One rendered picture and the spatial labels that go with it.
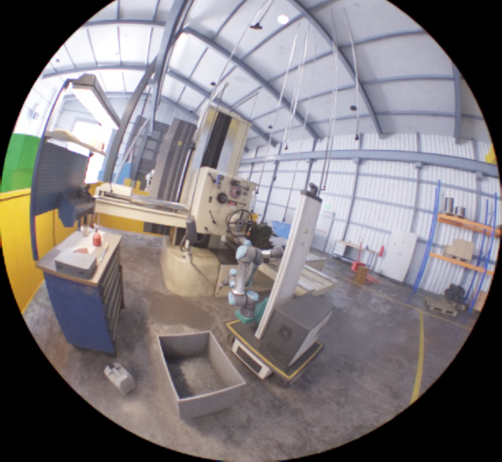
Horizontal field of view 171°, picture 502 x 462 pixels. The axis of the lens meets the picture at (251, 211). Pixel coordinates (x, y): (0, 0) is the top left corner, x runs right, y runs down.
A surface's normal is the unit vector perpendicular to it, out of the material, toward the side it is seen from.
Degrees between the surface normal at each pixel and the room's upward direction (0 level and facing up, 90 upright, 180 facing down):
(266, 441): 0
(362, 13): 169
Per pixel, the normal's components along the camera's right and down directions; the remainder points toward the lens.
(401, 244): -0.80, -0.18
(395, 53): -0.40, 0.92
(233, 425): 0.25, -0.97
